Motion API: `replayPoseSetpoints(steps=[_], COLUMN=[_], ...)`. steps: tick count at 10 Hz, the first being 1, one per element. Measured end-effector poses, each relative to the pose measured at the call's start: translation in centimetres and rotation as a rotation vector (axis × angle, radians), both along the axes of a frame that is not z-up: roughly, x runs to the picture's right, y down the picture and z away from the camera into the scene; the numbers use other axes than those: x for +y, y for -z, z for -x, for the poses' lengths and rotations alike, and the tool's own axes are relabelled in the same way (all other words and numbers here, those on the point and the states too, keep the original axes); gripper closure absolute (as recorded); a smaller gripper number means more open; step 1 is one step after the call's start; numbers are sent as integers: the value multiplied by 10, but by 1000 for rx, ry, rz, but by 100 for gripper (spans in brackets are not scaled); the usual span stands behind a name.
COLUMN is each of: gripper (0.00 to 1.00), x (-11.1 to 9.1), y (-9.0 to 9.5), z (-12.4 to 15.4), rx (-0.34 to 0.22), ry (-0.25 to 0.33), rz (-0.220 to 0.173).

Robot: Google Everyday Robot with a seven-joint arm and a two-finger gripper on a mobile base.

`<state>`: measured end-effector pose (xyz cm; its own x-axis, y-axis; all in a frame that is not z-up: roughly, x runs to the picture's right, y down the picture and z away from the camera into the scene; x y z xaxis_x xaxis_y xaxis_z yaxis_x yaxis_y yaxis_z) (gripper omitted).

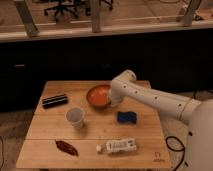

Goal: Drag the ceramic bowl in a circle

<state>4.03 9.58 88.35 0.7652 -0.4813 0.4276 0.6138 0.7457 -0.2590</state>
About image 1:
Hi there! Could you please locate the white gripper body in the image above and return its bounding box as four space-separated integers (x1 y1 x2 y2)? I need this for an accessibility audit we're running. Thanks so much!
108 90 122 106

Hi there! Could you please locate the orange ceramic bowl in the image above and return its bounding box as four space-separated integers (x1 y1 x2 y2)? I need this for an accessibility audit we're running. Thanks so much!
86 85 110 108

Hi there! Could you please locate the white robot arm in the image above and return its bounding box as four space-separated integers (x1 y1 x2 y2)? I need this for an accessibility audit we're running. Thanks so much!
108 70 213 171

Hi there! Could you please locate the blue sponge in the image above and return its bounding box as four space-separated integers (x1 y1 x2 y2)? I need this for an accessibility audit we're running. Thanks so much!
117 111 137 124

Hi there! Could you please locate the white plastic cup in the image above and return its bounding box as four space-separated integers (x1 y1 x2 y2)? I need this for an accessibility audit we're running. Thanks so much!
65 107 85 129

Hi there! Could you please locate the wooden table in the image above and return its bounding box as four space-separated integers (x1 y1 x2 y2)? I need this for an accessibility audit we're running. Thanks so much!
16 81 171 169

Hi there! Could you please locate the white plastic bottle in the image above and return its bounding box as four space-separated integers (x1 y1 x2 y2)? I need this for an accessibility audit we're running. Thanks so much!
96 138 137 154

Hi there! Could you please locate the black rectangular case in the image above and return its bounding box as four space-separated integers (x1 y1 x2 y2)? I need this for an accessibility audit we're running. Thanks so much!
42 94 68 109

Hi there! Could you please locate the black office chair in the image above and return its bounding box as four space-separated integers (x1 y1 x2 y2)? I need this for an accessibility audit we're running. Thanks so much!
44 0 78 19

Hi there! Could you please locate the black cable on floor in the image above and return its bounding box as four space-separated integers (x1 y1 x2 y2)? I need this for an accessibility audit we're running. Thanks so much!
164 134 188 171

